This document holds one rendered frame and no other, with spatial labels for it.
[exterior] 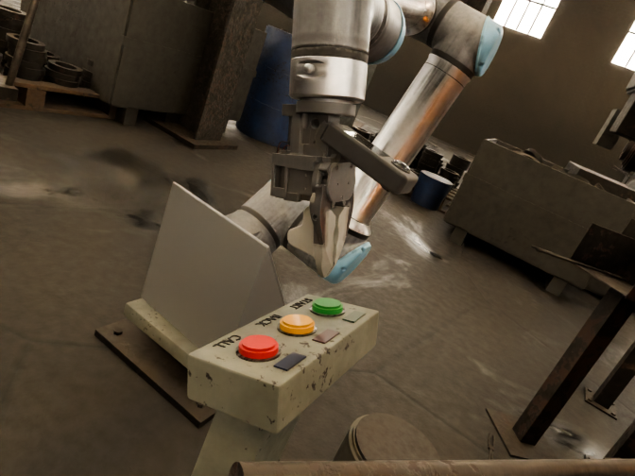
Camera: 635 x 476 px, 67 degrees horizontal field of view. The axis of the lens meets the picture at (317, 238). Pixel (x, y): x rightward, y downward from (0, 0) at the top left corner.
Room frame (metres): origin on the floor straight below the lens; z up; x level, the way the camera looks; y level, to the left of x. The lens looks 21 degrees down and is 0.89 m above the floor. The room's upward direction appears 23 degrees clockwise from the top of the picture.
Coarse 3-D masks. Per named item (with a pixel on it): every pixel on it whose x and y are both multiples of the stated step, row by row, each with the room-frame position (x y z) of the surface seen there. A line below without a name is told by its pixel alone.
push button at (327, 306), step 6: (318, 300) 0.55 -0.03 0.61; (324, 300) 0.55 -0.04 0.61; (330, 300) 0.56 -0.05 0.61; (336, 300) 0.56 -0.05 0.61; (312, 306) 0.54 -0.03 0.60; (318, 306) 0.53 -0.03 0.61; (324, 306) 0.53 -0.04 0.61; (330, 306) 0.53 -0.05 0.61; (336, 306) 0.54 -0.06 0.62; (342, 306) 0.55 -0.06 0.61; (318, 312) 0.53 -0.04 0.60; (324, 312) 0.53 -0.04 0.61; (330, 312) 0.53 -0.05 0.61; (336, 312) 0.53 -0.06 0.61
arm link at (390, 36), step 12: (384, 0) 0.64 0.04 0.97; (396, 12) 0.70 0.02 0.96; (384, 24) 0.65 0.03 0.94; (396, 24) 0.69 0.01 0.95; (384, 36) 0.66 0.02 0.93; (396, 36) 0.70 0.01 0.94; (372, 48) 0.67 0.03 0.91; (384, 48) 0.69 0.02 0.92; (396, 48) 0.73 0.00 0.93; (372, 60) 0.72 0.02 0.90; (384, 60) 0.74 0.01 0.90
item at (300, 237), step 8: (304, 216) 0.55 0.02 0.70; (328, 216) 0.54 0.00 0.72; (304, 224) 0.55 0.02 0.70; (312, 224) 0.55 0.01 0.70; (328, 224) 0.54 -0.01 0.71; (288, 232) 0.56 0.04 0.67; (296, 232) 0.55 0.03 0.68; (304, 232) 0.55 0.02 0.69; (312, 232) 0.55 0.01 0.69; (328, 232) 0.54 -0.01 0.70; (288, 240) 0.56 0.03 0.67; (296, 240) 0.55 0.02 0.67; (304, 240) 0.55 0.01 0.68; (312, 240) 0.55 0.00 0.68; (328, 240) 0.54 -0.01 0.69; (304, 248) 0.55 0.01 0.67; (312, 248) 0.54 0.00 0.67; (320, 248) 0.53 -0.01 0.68; (328, 248) 0.54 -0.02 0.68; (320, 256) 0.53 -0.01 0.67; (328, 256) 0.54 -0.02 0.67; (320, 264) 0.54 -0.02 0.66; (328, 264) 0.54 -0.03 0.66; (320, 272) 0.54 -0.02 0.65; (328, 272) 0.55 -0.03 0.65
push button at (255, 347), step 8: (248, 336) 0.42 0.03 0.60; (256, 336) 0.42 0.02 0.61; (264, 336) 0.42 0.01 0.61; (240, 344) 0.41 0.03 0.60; (248, 344) 0.40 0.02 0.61; (256, 344) 0.40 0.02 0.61; (264, 344) 0.41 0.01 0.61; (272, 344) 0.41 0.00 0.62; (240, 352) 0.40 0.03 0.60; (248, 352) 0.39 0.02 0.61; (256, 352) 0.39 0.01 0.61; (264, 352) 0.39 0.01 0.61; (272, 352) 0.40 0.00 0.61
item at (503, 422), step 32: (576, 256) 1.50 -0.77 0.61; (608, 256) 1.52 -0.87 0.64; (608, 320) 1.33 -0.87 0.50; (576, 352) 1.35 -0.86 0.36; (544, 384) 1.38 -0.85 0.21; (576, 384) 1.34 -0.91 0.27; (512, 416) 1.46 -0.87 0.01; (544, 416) 1.34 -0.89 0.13; (512, 448) 1.28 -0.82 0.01; (544, 448) 1.35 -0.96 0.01
